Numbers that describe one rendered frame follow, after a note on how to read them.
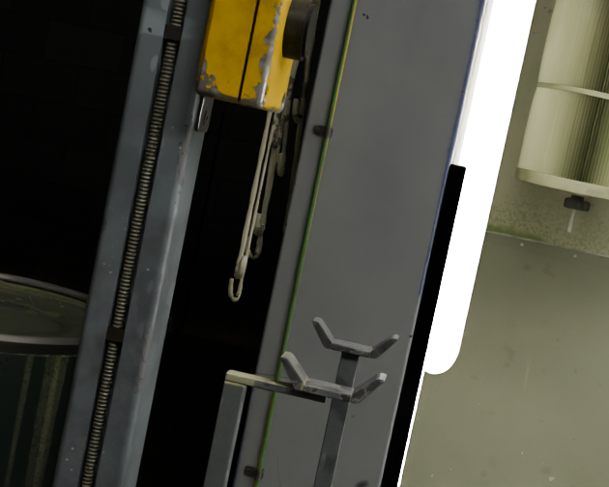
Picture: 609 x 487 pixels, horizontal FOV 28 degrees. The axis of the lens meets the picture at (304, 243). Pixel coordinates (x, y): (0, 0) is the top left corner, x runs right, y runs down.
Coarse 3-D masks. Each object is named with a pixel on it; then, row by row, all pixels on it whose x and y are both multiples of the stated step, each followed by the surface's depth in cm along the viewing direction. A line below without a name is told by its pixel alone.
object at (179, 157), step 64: (192, 0) 96; (192, 64) 97; (128, 128) 98; (192, 128) 98; (128, 192) 98; (192, 192) 103; (128, 256) 99; (128, 320) 99; (128, 384) 99; (64, 448) 101; (128, 448) 100
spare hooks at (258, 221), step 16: (320, 0) 152; (304, 64) 154; (304, 80) 154; (288, 96) 154; (304, 96) 155; (272, 112) 151; (288, 112) 155; (272, 128) 151; (272, 144) 153; (272, 160) 156; (256, 176) 151; (272, 176) 156; (256, 208) 152; (256, 224) 154; (240, 256) 152; (256, 256) 157; (240, 272) 149; (240, 288) 153
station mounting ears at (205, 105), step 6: (204, 102) 98; (210, 102) 101; (198, 108) 98; (204, 108) 99; (210, 108) 101; (198, 114) 98; (204, 114) 99; (210, 114) 102; (198, 120) 98; (204, 120) 100; (198, 126) 98; (204, 126) 100
